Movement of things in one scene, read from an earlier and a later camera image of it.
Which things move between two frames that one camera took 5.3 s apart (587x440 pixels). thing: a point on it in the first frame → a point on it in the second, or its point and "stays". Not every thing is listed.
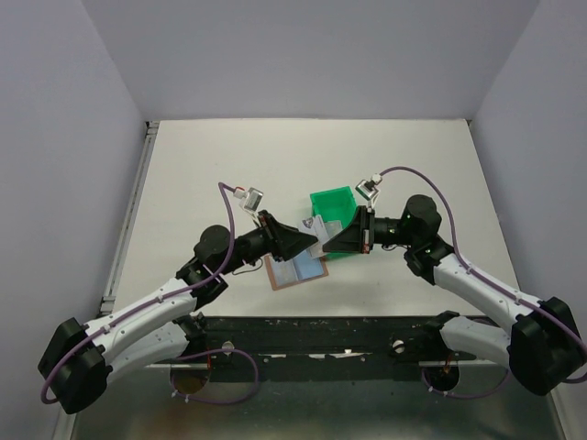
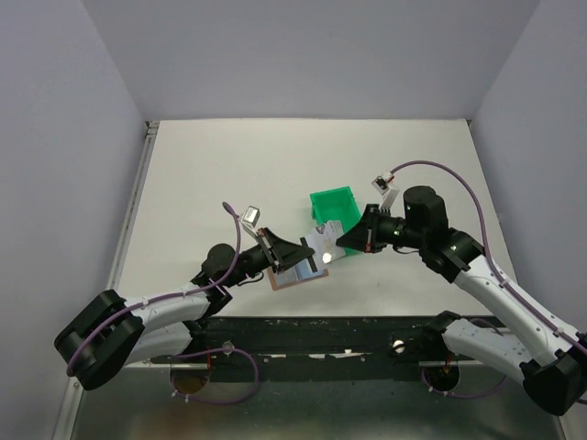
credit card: (308, 225) → (325, 245)
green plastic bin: (335, 204) stays
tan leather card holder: (303, 267) stays
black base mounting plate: (318, 349) stays
